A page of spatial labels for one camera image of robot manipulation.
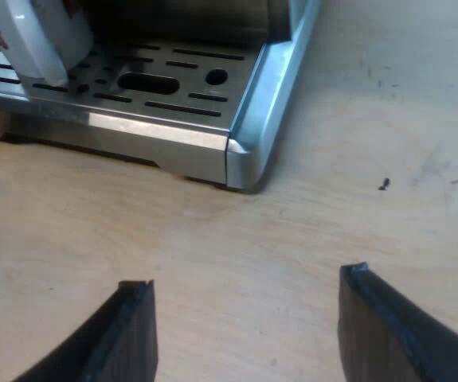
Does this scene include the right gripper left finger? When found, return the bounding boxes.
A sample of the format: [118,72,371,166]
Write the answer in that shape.
[13,279,159,382]

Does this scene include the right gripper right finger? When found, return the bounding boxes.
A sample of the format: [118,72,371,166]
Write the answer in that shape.
[336,261,458,382]

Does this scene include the steel espresso machine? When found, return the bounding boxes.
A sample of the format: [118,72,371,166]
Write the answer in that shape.
[0,0,323,195]

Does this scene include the white mug with red and black print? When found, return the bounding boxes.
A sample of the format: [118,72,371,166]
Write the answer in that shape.
[0,0,95,87]

